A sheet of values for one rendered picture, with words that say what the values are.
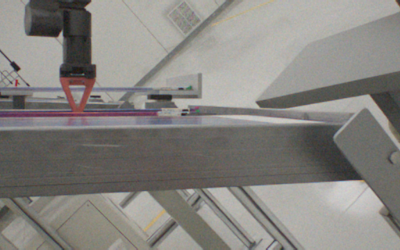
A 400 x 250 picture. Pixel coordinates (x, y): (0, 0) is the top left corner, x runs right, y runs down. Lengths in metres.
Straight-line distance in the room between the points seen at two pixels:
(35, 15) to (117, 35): 7.69
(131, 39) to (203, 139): 8.25
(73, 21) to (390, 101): 0.68
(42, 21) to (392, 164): 0.71
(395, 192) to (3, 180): 0.38
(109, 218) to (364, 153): 1.55
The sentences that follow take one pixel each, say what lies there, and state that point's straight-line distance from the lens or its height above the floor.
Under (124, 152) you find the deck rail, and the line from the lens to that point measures 0.50.
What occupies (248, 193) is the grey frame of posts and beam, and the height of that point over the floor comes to 0.47.
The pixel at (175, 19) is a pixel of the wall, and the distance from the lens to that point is 8.94.
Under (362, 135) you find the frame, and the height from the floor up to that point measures 0.74.
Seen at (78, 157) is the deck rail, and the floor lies 0.91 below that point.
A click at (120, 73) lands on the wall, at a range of 8.68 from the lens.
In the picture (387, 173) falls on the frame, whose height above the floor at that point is 0.69.
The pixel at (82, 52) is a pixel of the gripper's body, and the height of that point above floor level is 0.98.
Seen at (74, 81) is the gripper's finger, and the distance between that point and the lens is 1.07.
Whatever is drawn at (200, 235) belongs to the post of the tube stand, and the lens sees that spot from 1.55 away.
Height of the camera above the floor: 0.97
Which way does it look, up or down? 14 degrees down
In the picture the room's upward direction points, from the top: 42 degrees counter-clockwise
